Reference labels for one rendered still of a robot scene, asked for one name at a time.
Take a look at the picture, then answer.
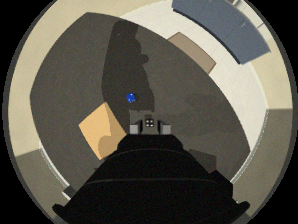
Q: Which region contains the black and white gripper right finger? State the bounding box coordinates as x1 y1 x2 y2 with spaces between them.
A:
157 120 171 134

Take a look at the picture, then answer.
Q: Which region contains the tan square mat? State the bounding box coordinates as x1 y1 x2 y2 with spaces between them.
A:
79 102 127 160

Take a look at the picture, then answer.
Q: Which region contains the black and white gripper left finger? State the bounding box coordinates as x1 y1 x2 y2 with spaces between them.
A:
130 120 143 134

